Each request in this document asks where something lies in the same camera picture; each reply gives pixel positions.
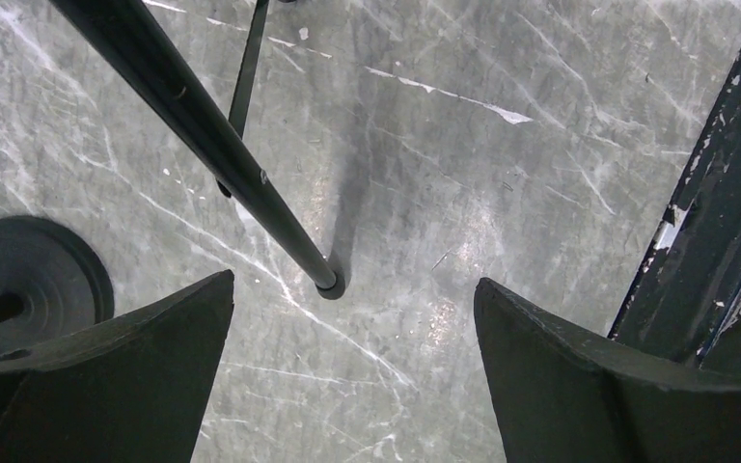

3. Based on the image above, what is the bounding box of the black tripod music stand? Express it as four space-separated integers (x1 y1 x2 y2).
53 1 346 300

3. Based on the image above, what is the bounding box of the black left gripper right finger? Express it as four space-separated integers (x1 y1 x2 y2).
474 278 741 462

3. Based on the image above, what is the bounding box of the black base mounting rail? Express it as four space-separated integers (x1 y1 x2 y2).
609 49 741 375

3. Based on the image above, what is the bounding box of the black desktop microphone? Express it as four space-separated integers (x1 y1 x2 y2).
0 215 115 357

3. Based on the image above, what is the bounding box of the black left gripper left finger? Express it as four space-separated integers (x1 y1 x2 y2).
0 270 234 462

